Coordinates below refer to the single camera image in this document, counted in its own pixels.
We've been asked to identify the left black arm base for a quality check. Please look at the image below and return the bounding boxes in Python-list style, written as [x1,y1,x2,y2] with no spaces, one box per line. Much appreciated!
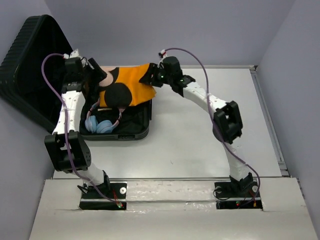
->
[77,181,128,211]

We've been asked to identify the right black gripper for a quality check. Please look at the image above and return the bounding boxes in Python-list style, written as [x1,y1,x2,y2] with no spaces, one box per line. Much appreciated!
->
[137,62,173,88]

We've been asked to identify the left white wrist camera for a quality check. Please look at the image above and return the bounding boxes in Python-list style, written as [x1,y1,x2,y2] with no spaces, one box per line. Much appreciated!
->
[63,49,82,60]

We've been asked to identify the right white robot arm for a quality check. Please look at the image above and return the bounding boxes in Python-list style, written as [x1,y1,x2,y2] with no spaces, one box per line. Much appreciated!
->
[140,56,261,198]

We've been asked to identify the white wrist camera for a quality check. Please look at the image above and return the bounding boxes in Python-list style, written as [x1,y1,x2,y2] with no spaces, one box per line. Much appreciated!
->
[158,49,168,63]
[63,49,82,60]

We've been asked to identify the blue pink cat-ear headphones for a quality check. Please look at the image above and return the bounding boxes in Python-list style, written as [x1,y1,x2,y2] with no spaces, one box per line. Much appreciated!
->
[84,98,125,134]

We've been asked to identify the orange black patterned cloth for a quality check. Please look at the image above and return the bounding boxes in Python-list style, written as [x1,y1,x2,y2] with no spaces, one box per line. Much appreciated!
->
[98,63,156,108]

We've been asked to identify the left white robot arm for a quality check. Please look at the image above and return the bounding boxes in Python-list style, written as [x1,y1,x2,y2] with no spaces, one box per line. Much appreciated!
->
[41,53,115,203]

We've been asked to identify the black hard-shell suitcase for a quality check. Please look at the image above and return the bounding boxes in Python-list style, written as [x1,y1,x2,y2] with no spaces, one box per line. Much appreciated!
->
[0,14,152,141]

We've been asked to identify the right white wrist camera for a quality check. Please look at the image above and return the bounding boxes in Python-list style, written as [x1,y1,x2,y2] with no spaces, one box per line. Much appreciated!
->
[158,49,168,63]

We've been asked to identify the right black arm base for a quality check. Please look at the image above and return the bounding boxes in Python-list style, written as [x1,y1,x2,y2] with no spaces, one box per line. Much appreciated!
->
[212,181,263,210]

